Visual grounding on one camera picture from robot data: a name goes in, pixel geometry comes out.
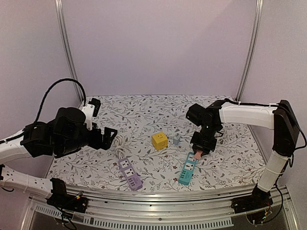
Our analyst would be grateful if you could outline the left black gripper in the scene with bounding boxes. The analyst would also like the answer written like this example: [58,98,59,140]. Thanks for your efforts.
[58,123,118,155]

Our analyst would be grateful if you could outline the pink plug adapter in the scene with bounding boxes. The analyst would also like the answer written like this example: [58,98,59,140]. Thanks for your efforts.
[194,150,203,160]

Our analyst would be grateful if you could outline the teal power strip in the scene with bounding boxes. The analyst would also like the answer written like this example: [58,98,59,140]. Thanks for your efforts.
[178,152,198,185]

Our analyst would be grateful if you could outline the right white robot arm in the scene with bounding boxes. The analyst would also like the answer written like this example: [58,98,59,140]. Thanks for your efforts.
[186,98,304,209]

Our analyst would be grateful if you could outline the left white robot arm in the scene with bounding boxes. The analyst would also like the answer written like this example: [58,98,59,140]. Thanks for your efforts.
[0,104,118,208]

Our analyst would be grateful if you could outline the grey blue plug adapter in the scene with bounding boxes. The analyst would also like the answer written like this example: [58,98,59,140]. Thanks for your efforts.
[173,133,181,146]

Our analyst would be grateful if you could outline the yellow cube socket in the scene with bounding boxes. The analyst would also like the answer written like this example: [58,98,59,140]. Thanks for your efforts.
[152,132,168,150]

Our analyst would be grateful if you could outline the floral table cloth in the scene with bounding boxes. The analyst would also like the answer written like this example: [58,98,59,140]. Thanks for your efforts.
[43,94,275,192]

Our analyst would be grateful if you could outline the purple power strip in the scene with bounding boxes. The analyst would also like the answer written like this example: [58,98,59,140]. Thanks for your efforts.
[118,158,143,191]

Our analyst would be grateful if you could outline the white cord of purple strip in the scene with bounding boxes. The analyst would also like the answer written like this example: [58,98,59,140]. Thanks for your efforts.
[112,134,128,160]

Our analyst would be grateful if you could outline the white cord of teal strip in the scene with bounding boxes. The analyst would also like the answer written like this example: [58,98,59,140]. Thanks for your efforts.
[215,128,228,146]

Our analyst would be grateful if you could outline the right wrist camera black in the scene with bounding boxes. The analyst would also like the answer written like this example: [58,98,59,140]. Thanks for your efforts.
[186,103,206,127]

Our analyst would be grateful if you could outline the aluminium front rail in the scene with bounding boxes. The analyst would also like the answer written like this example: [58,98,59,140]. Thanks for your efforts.
[20,184,299,230]

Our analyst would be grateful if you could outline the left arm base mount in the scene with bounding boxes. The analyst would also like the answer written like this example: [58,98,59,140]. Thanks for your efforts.
[46,178,89,213]

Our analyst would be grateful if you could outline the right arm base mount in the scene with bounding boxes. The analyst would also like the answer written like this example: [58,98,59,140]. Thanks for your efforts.
[231,185,273,214]

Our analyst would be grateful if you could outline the right aluminium frame post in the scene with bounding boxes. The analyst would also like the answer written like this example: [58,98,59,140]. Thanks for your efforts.
[235,0,263,101]

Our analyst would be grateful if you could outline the aluminium frame post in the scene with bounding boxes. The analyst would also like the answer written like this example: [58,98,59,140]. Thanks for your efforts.
[54,0,84,103]
[235,0,263,101]

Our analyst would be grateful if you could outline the left aluminium frame post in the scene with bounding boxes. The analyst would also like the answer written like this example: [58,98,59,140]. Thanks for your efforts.
[54,0,84,103]

